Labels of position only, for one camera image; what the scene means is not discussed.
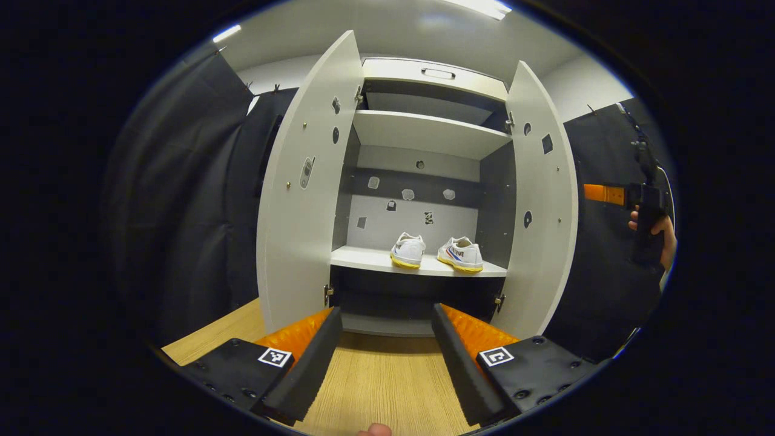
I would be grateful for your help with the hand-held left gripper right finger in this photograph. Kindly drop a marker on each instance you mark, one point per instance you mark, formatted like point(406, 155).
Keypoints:
point(460, 369)

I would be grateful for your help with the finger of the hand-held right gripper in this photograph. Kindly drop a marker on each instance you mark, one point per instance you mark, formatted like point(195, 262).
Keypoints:
point(602, 194)

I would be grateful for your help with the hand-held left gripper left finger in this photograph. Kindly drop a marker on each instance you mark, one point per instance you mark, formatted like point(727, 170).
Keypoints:
point(312, 369)

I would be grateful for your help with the white canvas shoe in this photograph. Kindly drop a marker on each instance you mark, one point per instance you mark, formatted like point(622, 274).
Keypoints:
point(408, 249)
point(463, 254)

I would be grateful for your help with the white shoe cabinet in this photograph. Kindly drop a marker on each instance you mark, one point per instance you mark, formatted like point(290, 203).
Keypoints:
point(424, 151)

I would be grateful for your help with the white cabinet drawer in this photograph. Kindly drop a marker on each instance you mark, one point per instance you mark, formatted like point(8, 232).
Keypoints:
point(399, 74)

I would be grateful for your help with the long ceiling light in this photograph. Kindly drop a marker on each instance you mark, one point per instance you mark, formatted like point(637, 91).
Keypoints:
point(481, 7)
point(226, 33)

